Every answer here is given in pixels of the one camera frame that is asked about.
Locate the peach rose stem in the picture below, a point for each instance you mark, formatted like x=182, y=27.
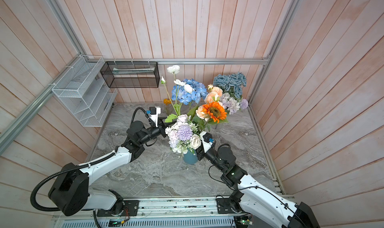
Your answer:
x=216, y=90

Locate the black mesh basket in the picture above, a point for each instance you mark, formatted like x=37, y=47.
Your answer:
x=131, y=74

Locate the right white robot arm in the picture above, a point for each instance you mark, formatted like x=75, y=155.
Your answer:
x=249, y=196

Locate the teal blue rose bouquet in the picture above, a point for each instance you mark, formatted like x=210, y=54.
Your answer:
x=232, y=84

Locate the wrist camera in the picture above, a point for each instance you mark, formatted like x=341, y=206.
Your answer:
x=207, y=141
x=153, y=115

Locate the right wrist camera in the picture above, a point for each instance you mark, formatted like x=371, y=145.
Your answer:
x=207, y=141

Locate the white flower stem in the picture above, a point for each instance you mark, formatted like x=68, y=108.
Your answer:
x=174, y=70

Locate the white wire mesh shelf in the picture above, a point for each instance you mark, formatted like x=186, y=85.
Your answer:
x=84, y=92

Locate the teal ceramic vase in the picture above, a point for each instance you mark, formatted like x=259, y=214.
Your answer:
x=190, y=157

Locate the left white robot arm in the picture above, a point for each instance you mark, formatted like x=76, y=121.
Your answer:
x=70, y=191

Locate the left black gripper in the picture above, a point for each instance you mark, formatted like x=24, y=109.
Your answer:
x=161, y=125

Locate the pink white hydrangea bouquet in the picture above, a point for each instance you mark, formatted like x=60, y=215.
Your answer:
x=233, y=105

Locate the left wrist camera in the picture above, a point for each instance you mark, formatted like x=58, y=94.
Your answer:
x=153, y=115

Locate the orange flower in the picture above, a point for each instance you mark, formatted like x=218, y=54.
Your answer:
x=202, y=124

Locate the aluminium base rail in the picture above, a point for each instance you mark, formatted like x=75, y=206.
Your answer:
x=168, y=212

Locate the blue hydrangea mixed bouquet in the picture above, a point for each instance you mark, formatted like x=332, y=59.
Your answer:
x=188, y=90

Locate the yellow orange flower stem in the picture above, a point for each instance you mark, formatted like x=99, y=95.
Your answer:
x=168, y=106

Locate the pale peach rose spray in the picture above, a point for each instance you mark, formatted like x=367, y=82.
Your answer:
x=212, y=110

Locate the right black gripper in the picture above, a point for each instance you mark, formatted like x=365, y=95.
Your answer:
x=200, y=151

